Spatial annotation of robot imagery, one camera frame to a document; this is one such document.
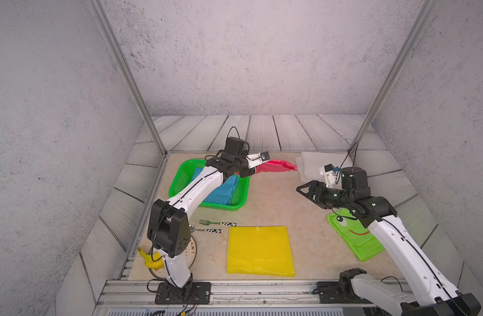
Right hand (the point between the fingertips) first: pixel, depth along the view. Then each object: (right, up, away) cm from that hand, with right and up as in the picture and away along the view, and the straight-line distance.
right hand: (302, 192), depth 71 cm
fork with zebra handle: (-38, -17, +20) cm, 46 cm away
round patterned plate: (-43, -27, +12) cm, 52 cm away
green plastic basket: (-53, +5, +29) cm, 61 cm away
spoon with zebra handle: (-44, -19, +18) cm, 51 cm away
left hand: (-15, +12, +14) cm, 24 cm away
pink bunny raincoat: (-9, +10, +7) cm, 15 cm away
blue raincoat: (-31, -4, +27) cm, 41 cm away
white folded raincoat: (+14, +10, +40) cm, 44 cm away
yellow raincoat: (-14, -26, +12) cm, 32 cm away
